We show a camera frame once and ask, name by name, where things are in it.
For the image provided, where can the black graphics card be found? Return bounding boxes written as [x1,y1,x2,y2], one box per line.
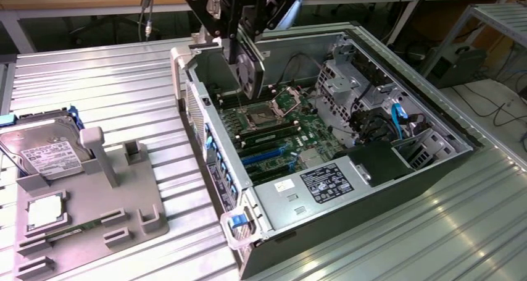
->
[236,30,265,100]

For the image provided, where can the black office chair base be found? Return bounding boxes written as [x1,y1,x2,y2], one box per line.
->
[68,14,162,44]

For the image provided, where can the silver perforated disk bay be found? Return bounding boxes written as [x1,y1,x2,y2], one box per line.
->
[314,35,398,130]

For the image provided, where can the metal socket cover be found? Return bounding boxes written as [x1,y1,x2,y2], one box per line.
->
[269,85,306,117]

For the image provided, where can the CPU socket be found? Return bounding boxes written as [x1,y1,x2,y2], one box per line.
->
[244,103,285,129]

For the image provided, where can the green motherboard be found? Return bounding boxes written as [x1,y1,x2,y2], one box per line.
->
[213,83,356,186]

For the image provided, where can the RAM stick with black chips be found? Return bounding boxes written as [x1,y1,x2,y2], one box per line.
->
[237,127,300,146]

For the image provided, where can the black box device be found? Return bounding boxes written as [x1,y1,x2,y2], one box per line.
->
[427,44,485,90]

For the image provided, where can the blue expansion slot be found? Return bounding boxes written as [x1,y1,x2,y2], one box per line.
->
[240,148,284,167]

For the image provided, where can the silver chipset heatsink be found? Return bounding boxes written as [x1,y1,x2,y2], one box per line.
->
[296,149,326,168]

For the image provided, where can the long black expansion slot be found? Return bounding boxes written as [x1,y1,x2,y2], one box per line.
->
[248,169,290,183]
[245,162,289,176]

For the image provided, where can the grey slatted metal shelf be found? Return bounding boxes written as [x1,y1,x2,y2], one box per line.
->
[420,1,527,78]

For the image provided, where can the white round table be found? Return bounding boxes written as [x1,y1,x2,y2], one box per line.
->
[439,78,527,146]

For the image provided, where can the black plastic air shroud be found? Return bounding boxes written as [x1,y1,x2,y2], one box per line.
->
[346,140,416,188]

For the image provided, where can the silver vented disk bay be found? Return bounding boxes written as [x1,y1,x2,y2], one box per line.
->
[389,127,459,170]

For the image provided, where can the hard disk with blue carrier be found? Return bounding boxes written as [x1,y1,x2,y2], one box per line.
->
[0,104,94,182]

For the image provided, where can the silver power supply unit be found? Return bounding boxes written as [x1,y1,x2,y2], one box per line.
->
[249,155,373,232]

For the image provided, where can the blue case release latch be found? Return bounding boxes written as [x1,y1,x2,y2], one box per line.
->
[226,214,246,230]

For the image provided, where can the grey parts rack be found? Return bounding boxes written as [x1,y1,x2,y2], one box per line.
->
[10,126,170,281]

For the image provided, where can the open grey PC case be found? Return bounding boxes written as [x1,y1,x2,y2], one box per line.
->
[169,20,485,280]

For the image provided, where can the silver CPU chip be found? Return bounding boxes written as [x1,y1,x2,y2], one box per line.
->
[25,195,68,225]

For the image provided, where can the green RAM stick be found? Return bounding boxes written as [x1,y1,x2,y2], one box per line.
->
[44,220,106,242]

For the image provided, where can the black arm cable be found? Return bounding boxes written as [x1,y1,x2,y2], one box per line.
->
[141,0,156,41]

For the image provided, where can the thin black looped wire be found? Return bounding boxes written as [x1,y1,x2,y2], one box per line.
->
[276,54,322,87]

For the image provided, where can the black wire bundle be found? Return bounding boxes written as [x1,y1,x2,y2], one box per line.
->
[349,107,396,146]

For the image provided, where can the blue disk data wire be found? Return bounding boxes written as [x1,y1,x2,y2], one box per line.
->
[390,103,409,140]

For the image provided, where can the black disk power wire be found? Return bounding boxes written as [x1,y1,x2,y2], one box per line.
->
[405,113,433,133]

